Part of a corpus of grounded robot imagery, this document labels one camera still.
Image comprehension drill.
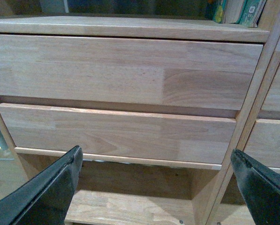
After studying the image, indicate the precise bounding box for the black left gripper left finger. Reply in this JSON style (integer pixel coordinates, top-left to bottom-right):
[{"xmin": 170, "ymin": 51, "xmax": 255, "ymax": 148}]
[{"xmin": 0, "ymin": 146, "xmax": 83, "ymax": 225}]

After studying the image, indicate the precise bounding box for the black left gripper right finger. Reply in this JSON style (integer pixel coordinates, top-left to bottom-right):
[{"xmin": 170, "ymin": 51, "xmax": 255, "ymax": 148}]
[{"xmin": 230, "ymin": 149, "xmax": 280, "ymax": 225}]

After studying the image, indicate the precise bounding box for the right wooden shelf unit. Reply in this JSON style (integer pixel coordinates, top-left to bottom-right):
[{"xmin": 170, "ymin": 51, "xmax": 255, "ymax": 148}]
[{"xmin": 205, "ymin": 0, "xmax": 280, "ymax": 225}]

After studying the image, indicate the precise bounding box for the wooden shelf unit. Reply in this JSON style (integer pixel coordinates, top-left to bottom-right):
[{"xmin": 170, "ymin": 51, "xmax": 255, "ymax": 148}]
[
  {"xmin": 205, "ymin": 0, "xmax": 280, "ymax": 225},
  {"xmin": 0, "ymin": 0, "xmax": 280, "ymax": 225}
]

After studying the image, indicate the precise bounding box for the left wooden shelf unit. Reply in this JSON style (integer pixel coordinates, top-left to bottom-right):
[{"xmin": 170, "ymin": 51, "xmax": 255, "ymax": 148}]
[{"xmin": 0, "ymin": 0, "xmax": 280, "ymax": 225}]

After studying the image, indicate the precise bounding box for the lower right wooden drawer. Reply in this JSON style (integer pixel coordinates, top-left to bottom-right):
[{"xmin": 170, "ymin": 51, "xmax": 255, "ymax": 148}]
[{"xmin": 244, "ymin": 119, "xmax": 280, "ymax": 168}]

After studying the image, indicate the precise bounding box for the lower left wooden drawer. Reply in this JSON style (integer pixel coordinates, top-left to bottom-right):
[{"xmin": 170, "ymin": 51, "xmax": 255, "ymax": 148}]
[{"xmin": 0, "ymin": 103, "xmax": 236, "ymax": 164}]

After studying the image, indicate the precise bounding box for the upper left wooden drawer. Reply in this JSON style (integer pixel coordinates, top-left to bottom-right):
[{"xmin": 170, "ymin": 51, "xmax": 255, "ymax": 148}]
[{"xmin": 0, "ymin": 35, "xmax": 263, "ymax": 110}]

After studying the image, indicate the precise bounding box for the green patterned standing book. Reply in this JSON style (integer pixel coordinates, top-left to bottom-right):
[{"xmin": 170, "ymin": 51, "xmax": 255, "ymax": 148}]
[{"xmin": 239, "ymin": 0, "xmax": 266, "ymax": 28}]

